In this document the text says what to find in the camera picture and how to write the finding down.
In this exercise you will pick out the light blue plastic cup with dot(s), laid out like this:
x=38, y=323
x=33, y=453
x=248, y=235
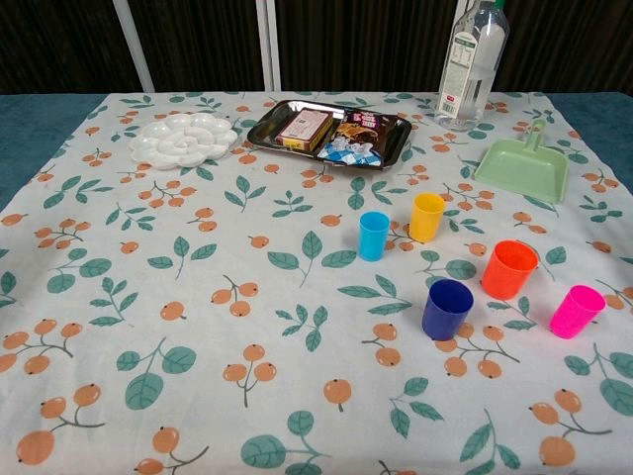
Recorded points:
x=373, y=240

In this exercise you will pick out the yellow plastic cup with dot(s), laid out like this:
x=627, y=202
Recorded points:
x=425, y=220

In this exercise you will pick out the dark blue plastic cup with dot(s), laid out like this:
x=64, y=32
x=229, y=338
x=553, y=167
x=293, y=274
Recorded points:
x=442, y=319

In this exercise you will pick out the pink plastic cup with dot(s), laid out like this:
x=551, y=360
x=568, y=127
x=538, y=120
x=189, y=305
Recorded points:
x=571, y=316

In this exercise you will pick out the large orange plastic cup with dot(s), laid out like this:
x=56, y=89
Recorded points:
x=504, y=283

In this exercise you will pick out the blue white checkered packet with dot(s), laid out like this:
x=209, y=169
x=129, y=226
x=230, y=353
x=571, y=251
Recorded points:
x=346, y=153

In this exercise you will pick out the floral leaf fruit tablecloth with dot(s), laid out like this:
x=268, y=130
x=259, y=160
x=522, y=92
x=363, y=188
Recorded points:
x=247, y=321

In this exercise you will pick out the pink snack box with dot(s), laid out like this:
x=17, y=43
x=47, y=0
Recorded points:
x=302, y=126

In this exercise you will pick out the brown chocolate snack packet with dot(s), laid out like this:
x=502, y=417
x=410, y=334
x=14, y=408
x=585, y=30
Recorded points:
x=358, y=131

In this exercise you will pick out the black metal tray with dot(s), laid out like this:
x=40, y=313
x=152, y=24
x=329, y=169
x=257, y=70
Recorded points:
x=267, y=131

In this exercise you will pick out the white flower paint palette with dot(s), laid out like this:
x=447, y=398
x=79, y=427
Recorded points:
x=183, y=141

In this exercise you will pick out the green plastic dustpan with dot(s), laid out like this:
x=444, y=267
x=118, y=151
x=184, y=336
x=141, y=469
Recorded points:
x=519, y=168

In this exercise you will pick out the clear plastic bottle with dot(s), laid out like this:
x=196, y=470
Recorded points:
x=467, y=74

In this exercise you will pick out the white double frame post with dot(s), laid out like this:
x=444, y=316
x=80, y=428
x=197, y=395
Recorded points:
x=268, y=44

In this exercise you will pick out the white slanted frame post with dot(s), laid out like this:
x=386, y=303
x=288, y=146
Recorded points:
x=132, y=44

